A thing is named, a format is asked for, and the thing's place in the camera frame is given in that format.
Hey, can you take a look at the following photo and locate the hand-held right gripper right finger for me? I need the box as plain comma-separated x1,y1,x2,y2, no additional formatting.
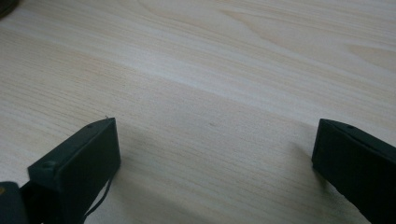
311,118,396,224

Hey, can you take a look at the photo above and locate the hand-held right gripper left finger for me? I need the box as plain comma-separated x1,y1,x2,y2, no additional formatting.
27,117,122,224

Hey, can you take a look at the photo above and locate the dark round table grommet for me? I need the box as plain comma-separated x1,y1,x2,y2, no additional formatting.
0,0,21,19

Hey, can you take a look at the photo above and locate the thin black wire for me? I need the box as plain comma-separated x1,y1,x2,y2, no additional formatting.
84,176,114,219

